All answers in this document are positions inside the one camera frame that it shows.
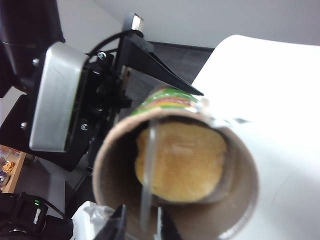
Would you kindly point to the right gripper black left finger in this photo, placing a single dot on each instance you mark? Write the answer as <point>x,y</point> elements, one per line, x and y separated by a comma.
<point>116,225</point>

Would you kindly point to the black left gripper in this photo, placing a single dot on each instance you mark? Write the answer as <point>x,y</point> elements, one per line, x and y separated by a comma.
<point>100,100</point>

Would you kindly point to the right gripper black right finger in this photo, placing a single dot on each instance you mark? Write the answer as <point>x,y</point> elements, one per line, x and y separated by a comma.
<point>166,227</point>

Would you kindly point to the transparent plastic chip container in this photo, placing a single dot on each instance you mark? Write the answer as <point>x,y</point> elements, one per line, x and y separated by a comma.
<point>148,175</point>

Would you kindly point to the stack of potato chips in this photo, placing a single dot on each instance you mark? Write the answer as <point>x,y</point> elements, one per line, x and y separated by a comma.
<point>185,162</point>

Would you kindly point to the green Lay's chip can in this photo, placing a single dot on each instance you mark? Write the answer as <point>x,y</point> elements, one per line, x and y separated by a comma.
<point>241,182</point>

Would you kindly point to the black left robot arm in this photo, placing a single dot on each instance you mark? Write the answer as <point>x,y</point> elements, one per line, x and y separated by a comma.
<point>25,27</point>

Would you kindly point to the white plastic bag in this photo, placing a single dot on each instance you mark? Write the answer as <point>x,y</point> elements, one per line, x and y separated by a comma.
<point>85,220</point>

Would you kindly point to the black unit with green light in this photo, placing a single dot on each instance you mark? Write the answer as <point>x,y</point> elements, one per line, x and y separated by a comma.
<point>22,215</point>

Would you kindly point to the light wooden shelf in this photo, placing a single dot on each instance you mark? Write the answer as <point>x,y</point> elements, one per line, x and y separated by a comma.
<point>18,172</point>

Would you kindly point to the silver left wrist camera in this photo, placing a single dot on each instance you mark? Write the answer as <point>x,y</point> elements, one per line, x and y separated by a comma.
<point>57,100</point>

